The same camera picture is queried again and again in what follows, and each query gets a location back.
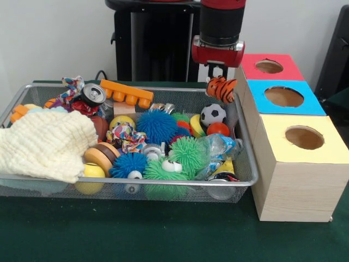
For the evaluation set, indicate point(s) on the shallow mesh bin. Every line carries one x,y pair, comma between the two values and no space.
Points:
245,163

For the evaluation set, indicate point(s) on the small soccer ball toy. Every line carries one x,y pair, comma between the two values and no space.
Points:
213,114

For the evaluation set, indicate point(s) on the long orange toy brick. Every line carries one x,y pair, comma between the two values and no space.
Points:
122,90

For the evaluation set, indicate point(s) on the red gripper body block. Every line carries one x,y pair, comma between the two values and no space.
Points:
218,56

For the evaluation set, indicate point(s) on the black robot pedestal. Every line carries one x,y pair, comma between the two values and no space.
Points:
163,41

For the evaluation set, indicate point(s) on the wooden burger toy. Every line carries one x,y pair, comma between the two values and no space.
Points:
102,157

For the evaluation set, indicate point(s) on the cream waffle cloth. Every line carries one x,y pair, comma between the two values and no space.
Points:
46,144

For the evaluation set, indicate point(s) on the red ball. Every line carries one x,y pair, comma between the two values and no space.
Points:
218,128

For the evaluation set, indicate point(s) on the green cloth side table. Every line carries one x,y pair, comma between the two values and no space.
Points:
338,103

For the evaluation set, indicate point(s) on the green spiky ball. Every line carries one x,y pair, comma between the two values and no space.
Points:
161,173
186,154

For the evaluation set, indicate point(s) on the blue spiky ball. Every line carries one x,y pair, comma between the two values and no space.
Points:
156,128
128,165

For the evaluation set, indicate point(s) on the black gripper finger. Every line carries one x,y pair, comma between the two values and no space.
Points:
223,71
211,71

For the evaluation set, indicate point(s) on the black upright panel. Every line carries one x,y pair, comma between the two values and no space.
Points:
335,54

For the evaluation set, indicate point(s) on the orange striped tiger plush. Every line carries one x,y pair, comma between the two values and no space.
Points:
221,88

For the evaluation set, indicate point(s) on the wooden box three holes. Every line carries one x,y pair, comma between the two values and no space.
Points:
300,191

